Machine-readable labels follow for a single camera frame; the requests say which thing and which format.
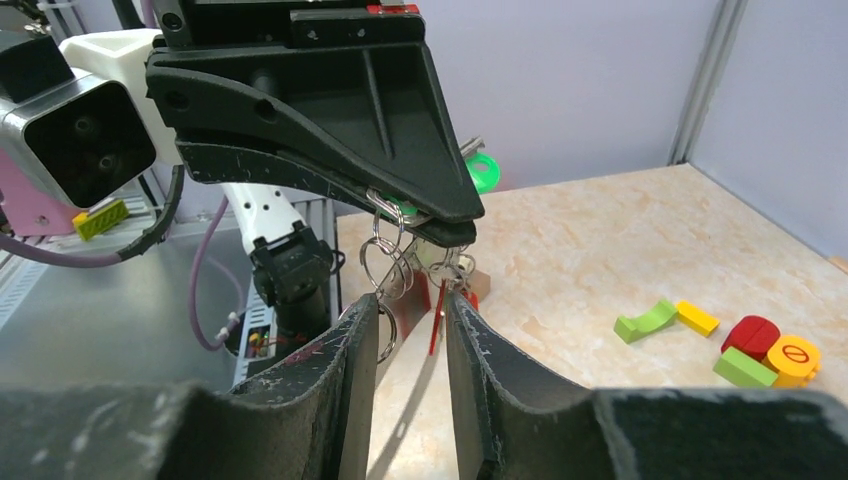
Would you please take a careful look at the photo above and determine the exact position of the green key tag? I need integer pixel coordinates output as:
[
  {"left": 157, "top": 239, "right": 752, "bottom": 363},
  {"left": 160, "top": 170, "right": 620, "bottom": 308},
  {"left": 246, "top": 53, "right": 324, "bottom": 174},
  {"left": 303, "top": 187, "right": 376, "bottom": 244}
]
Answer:
[{"left": 382, "top": 152, "right": 501, "bottom": 215}]

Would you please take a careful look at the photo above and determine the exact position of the silver key near green tag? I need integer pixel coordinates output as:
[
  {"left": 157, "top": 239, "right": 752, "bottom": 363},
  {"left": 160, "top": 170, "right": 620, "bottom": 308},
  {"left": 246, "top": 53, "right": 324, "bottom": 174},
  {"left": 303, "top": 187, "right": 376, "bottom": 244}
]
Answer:
[{"left": 460, "top": 136, "right": 485, "bottom": 160}]

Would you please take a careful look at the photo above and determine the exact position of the orange round block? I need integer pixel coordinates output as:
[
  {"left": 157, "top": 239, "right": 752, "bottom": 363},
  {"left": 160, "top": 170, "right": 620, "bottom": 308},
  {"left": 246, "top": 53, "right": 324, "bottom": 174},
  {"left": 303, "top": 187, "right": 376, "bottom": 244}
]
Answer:
[{"left": 763, "top": 334, "right": 822, "bottom": 388}]

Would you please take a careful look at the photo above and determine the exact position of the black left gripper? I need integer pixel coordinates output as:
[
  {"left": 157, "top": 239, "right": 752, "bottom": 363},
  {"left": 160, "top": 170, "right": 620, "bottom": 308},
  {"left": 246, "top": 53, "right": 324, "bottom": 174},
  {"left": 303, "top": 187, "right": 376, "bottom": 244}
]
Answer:
[{"left": 146, "top": 1, "right": 484, "bottom": 224}]

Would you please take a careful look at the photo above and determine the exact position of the pink angled bracket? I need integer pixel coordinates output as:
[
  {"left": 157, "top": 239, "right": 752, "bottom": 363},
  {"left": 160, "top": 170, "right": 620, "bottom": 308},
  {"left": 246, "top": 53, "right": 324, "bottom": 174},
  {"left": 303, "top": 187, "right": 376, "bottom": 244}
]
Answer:
[{"left": 1, "top": 150, "right": 80, "bottom": 237}]

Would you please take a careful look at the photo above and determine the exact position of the green rectangular block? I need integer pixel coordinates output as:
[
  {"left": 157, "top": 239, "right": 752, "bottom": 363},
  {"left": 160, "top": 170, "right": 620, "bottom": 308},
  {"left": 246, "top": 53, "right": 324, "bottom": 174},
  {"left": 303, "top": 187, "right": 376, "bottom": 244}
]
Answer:
[{"left": 713, "top": 347, "right": 778, "bottom": 388}]

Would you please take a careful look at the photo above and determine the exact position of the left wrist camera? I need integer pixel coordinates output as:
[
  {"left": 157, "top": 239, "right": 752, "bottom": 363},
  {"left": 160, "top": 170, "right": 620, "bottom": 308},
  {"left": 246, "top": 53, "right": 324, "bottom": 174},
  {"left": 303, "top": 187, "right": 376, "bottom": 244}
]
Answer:
[{"left": 1, "top": 28, "right": 186, "bottom": 209}]

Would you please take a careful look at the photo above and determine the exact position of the small wooden hexagon block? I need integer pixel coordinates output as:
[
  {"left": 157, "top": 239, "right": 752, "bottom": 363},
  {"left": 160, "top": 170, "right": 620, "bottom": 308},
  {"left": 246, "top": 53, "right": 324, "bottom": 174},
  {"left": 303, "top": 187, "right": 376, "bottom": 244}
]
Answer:
[{"left": 468, "top": 269, "right": 491, "bottom": 302}]

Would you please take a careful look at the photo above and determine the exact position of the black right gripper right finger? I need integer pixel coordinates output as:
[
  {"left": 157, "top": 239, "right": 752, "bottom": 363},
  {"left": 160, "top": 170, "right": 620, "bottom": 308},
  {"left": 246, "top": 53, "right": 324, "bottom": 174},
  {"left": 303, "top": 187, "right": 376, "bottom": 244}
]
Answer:
[{"left": 445, "top": 293, "right": 847, "bottom": 479}]

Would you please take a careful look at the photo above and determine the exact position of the red cylinder block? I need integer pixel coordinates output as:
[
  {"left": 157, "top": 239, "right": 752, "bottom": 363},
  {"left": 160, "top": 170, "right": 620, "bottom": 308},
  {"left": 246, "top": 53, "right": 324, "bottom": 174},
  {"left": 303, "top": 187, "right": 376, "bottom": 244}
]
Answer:
[{"left": 720, "top": 315, "right": 782, "bottom": 361}]

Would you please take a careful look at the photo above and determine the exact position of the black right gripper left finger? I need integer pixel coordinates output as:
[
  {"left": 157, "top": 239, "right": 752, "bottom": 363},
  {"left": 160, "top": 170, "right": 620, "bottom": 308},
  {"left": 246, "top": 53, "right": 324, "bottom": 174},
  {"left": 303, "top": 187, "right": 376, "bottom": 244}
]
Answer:
[{"left": 1, "top": 294, "right": 379, "bottom": 479}]

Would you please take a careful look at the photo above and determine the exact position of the yellow rectangular block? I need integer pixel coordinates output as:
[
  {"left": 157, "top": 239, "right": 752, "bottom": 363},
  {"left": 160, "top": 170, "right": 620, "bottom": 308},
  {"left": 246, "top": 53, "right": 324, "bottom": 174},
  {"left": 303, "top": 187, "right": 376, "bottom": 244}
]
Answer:
[{"left": 676, "top": 300, "right": 720, "bottom": 338}]

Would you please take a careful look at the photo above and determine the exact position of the perforated metal keyring plate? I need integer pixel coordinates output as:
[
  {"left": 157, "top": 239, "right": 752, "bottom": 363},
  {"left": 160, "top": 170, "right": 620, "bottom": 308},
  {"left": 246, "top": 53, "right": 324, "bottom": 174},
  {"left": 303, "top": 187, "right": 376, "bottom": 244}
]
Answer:
[{"left": 357, "top": 188, "right": 482, "bottom": 366}]

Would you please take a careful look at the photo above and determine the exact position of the yellow-green lego piece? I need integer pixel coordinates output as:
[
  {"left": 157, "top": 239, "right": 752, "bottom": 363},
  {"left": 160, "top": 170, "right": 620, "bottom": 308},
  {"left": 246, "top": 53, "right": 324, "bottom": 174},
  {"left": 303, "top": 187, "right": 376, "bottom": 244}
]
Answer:
[{"left": 72, "top": 197, "right": 130, "bottom": 241}]

